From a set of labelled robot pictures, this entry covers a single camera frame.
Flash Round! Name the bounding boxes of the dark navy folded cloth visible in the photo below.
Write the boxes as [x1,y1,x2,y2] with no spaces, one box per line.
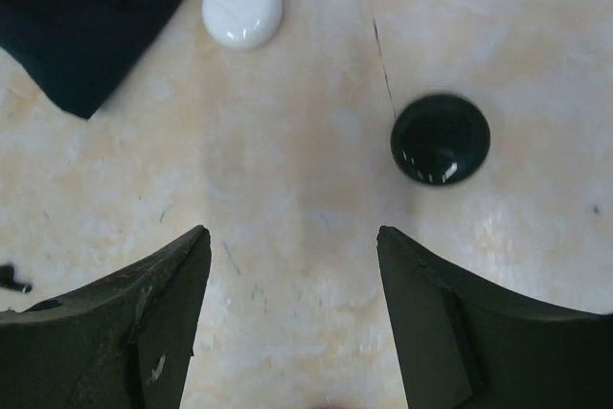
[1,0,183,120]

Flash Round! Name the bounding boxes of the white earbud charging case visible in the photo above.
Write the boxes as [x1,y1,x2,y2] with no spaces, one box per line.
[201,0,284,50]

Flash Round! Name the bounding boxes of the black earbud charging case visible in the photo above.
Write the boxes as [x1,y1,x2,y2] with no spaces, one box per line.
[390,93,491,187]

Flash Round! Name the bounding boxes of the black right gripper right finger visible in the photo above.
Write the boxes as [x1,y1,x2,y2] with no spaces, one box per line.
[377,226,612,408]

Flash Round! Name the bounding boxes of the black earbud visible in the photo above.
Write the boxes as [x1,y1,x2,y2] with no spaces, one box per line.
[0,263,33,294]

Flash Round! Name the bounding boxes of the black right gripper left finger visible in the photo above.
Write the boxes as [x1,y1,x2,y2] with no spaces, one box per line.
[1,225,211,408]

